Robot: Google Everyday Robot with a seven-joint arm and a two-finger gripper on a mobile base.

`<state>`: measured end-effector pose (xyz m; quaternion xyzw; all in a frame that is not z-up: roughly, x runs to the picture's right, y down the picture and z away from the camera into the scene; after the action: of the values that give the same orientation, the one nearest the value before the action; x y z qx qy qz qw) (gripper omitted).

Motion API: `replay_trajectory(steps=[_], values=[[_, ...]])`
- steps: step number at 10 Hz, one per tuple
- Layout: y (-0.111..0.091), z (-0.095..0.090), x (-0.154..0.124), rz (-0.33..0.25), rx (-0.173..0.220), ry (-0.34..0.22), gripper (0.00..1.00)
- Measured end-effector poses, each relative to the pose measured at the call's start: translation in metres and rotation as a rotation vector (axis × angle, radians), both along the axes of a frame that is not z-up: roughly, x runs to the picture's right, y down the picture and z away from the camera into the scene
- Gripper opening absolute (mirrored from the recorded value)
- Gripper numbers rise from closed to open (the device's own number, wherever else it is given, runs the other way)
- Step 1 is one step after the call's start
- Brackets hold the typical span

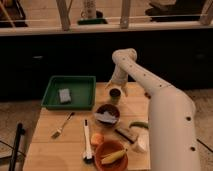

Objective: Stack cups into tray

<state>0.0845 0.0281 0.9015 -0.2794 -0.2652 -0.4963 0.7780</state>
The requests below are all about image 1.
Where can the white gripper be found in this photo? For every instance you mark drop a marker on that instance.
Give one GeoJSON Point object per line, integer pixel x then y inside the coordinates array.
{"type": "Point", "coordinates": [119, 77]}

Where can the dark green cup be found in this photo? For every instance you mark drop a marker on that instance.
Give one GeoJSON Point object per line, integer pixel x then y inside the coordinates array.
{"type": "Point", "coordinates": [115, 95]}

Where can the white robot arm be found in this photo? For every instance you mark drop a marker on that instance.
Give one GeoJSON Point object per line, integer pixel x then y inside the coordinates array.
{"type": "Point", "coordinates": [172, 137]}

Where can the green plastic tray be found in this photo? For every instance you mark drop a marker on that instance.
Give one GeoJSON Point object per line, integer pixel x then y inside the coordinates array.
{"type": "Point", "coordinates": [81, 90]}

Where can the dark brown bowl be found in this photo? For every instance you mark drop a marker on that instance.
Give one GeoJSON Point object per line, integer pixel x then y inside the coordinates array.
{"type": "Point", "coordinates": [112, 109]}

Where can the crumpled white cloth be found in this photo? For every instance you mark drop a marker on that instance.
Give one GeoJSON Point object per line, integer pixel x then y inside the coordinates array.
{"type": "Point", "coordinates": [106, 117]}

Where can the green pepper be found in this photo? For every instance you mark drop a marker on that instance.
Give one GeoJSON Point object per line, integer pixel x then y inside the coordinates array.
{"type": "Point", "coordinates": [139, 124]}

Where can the dark brown block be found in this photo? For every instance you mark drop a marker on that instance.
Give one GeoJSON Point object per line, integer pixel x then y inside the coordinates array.
{"type": "Point", "coordinates": [128, 135]}

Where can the grey sponge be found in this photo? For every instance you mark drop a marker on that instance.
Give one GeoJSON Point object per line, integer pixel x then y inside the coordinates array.
{"type": "Point", "coordinates": [64, 95]}

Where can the silver fork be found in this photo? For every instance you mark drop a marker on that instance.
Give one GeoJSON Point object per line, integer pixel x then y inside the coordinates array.
{"type": "Point", "coordinates": [60, 129]}

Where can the orange fruit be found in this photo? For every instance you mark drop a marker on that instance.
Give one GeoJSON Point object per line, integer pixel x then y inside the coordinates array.
{"type": "Point", "coordinates": [97, 139]}

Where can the orange bowl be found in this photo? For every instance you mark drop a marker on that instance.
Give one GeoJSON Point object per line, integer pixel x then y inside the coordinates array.
{"type": "Point", "coordinates": [106, 148]}

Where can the yellow corn cob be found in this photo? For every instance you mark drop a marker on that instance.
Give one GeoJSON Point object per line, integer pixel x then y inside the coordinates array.
{"type": "Point", "coordinates": [112, 157]}

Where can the black chair leg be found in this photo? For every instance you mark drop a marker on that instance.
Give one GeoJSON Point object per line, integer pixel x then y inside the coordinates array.
{"type": "Point", "coordinates": [20, 131]}

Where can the green base plate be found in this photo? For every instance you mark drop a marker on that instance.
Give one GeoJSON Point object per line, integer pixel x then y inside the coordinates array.
{"type": "Point", "coordinates": [92, 21]}

